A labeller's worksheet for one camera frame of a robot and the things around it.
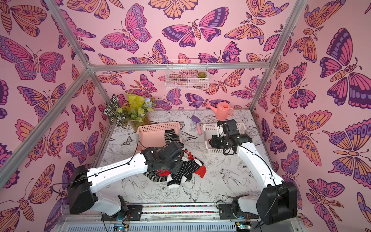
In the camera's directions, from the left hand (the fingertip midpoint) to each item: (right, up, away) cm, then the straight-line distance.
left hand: (180, 165), depth 78 cm
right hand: (+18, +12, +4) cm, 22 cm away
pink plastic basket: (-22, +13, +28) cm, 38 cm away
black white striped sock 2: (-15, -9, +6) cm, 18 cm away
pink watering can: (+30, +32, +30) cm, 53 cm away
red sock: (+12, -6, +8) cm, 15 cm away
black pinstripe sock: (+3, -3, +4) cm, 6 cm away
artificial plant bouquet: (-30, +30, +12) cm, 44 cm away
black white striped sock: (-8, +13, +25) cm, 30 cm away
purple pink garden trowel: (+10, +26, +35) cm, 45 cm away
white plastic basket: (+20, +18, +28) cm, 38 cm away
